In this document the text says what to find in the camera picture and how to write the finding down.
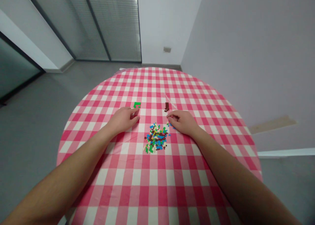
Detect person's right hand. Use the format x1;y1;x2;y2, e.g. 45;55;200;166
166;110;200;136

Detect person's left hand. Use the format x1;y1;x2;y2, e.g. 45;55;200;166
107;107;140;135

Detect person's left fingers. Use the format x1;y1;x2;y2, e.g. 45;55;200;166
123;107;140;123

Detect person's right fingers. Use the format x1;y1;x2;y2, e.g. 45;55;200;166
166;112;181;128

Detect person's left thumb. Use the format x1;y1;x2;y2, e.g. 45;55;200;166
128;113;140;125

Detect pile of small coloured bricks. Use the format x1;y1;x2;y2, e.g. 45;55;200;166
143;122;176;154

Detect pink checked tablecloth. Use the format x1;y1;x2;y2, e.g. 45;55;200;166
56;67;263;225

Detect glass partition with blinds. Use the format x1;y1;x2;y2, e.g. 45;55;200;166
23;0;143;63

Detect beige board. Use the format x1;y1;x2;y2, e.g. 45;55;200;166
249;115;297;135

